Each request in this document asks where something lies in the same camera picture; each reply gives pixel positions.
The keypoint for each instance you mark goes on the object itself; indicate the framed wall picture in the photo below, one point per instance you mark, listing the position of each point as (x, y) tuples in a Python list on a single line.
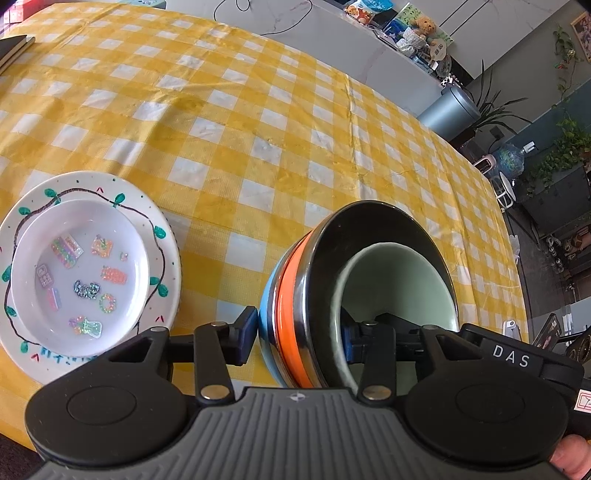
[(582, 34)]

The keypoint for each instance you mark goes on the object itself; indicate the large white vine-painted plate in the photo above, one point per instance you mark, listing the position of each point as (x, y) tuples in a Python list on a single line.
[(138, 203)]

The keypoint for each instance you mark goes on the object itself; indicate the silver trash can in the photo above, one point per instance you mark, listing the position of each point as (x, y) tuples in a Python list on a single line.
[(450, 110)]

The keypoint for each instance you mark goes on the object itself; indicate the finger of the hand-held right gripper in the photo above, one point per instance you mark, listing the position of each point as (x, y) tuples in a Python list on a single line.
[(401, 323)]

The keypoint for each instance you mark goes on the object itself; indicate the brown teddy bear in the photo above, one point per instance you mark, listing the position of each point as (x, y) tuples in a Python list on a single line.
[(422, 25)]

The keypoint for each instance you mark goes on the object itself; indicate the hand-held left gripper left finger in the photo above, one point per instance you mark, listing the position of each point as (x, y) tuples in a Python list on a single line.
[(249, 330)]

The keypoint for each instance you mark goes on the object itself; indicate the white stool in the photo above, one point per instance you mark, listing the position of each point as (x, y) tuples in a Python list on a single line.
[(504, 189)]

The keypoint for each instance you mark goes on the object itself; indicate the orange steel-lined bowl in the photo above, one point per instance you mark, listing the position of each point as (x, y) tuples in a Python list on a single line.
[(288, 314)]

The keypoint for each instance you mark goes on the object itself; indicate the black notebook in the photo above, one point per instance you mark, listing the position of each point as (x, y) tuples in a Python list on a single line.
[(14, 48)]

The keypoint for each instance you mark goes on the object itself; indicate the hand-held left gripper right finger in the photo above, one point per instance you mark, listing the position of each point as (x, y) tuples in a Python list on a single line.
[(351, 346)]

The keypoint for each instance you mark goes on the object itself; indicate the blue water jug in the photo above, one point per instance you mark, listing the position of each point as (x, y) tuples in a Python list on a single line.
[(509, 159)]

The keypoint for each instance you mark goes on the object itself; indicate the hanging vine plant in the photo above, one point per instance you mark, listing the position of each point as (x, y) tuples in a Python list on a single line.
[(565, 55)]

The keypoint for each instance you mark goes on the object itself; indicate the small white stickered plate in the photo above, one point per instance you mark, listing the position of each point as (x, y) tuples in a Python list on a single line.
[(83, 267)]

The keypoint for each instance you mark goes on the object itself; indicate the round wooden sign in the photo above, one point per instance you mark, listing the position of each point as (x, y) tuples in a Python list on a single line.
[(438, 51)]

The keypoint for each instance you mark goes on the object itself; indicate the person's right hand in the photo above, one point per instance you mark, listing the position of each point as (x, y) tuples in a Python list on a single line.
[(575, 459)]

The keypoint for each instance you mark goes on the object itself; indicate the green ceramic bowl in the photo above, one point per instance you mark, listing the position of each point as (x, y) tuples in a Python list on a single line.
[(397, 281)]

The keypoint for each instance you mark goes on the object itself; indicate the blue snack bag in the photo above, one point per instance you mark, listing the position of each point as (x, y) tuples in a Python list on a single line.
[(367, 7)]

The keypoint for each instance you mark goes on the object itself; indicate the tall potted leafy plant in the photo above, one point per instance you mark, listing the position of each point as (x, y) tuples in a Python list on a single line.
[(496, 99)]

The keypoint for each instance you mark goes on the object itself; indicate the yellow checked tablecloth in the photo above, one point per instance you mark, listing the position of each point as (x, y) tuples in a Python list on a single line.
[(231, 115)]

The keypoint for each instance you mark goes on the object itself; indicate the dark cabinet with plants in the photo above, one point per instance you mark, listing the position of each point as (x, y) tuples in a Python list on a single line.
[(558, 184)]

